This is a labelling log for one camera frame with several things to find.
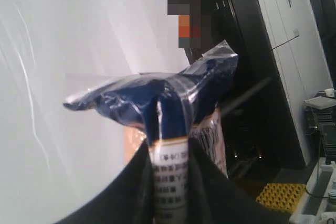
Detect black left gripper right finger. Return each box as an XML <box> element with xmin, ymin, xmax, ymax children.
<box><xmin>187</xmin><ymin>138</ymin><xmax>289</xmax><ymax>223</ymax></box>

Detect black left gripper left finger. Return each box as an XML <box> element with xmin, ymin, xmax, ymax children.
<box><xmin>58</xmin><ymin>142</ymin><xmax>154</xmax><ymax>223</ymax></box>

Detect noodle pack black ends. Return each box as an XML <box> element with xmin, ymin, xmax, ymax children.
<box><xmin>64</xmin><ymin>41</ymin><xmax>238</xmax><ymax>223</ymax></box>

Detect yellow tactile floor mat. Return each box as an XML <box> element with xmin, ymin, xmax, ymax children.
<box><xmin>256</xmin><ymin>183</ymin><xmax>306</xmax><ymax>214</ymax></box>

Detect cluttered side desk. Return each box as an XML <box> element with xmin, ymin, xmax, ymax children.
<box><xmin>291</xmin><ymin>88</ymin><xmax>335</xmax><ymax>223</ymax></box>

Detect white backdrop curtain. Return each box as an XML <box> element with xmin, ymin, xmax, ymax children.
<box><xmin>1</xmin><ymin>0</ymin><xmax>188</xmax><ymax>223</ymax></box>

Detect white cabinet doors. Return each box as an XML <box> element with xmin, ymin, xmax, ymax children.
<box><xmin>258</xmin><ymin>0</ymin><xmax>332</xmax><ymax>165</ymax></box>

